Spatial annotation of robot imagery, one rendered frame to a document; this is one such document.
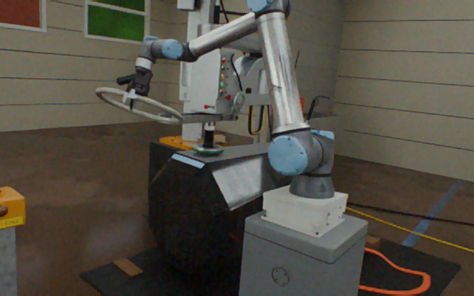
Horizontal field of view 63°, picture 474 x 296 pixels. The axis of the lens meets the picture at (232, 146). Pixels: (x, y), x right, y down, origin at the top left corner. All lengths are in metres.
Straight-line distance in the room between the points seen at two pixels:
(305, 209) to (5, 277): 1.01
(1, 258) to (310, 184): 1.08
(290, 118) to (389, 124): 6.06
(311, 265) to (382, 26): 6.37
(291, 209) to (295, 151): 0.28
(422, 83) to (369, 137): 1.29
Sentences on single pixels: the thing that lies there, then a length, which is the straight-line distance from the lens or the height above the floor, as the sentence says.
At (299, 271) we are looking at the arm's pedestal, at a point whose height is 0.71.
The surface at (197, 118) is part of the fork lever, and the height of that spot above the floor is 1.13.
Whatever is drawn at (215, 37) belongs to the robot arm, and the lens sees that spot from 1.87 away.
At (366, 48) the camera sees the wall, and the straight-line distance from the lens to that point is 7.63.
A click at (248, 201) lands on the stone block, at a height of 0.63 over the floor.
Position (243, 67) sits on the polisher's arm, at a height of 1.48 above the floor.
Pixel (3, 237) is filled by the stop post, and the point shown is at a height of 0.97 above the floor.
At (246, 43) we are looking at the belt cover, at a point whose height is 1.64.
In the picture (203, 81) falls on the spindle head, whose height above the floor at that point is 1.36.
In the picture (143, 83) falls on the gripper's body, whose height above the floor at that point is 1.36.
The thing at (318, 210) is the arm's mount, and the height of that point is 0.96.
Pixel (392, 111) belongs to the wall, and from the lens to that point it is 7.44.
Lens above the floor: 1.45
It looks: 11 degrees down
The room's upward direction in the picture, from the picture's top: 5 degrees clockwise
